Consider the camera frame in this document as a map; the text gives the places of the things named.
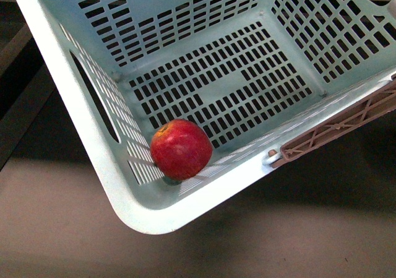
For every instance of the red yellow apple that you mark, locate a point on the red yellow apple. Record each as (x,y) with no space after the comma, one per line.
(180,149)

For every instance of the light blue plastic basket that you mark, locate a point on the light blue plastic basket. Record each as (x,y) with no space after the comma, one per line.
(252,74)

